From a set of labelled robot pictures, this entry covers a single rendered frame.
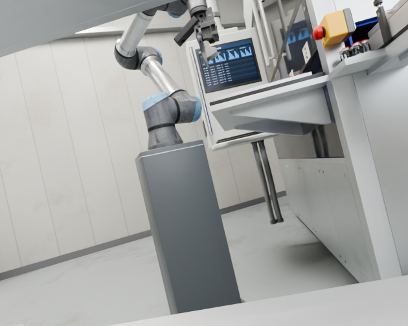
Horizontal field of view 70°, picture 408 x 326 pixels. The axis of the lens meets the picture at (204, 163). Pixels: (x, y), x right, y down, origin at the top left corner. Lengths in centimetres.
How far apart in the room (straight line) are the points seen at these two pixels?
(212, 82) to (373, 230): 138
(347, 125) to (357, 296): 81
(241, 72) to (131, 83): 229
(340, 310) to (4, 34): 38
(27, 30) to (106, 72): 382
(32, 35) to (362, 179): 94
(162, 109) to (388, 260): 94
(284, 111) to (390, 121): 33
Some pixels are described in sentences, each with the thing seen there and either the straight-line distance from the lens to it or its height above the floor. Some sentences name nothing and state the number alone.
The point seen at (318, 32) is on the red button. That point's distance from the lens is 101.
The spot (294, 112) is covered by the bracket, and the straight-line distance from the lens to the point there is 111.
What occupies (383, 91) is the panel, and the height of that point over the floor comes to 78.
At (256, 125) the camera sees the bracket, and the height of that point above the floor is 83.
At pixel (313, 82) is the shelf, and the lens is 105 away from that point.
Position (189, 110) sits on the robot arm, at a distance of 127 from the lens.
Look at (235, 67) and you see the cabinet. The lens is 210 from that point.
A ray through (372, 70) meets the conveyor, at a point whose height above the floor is 85.
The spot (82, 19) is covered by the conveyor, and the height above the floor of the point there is 84.
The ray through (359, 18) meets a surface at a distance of 114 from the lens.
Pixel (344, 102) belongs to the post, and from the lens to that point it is 105.
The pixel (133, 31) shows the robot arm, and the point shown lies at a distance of 138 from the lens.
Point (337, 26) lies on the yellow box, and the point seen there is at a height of 99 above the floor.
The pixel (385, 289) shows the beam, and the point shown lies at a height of 55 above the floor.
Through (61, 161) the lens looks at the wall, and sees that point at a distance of 392.
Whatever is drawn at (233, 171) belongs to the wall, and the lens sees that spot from 423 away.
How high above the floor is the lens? 67
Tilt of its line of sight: 1 degrees up
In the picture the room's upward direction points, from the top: 13 degrees counter-clockwise
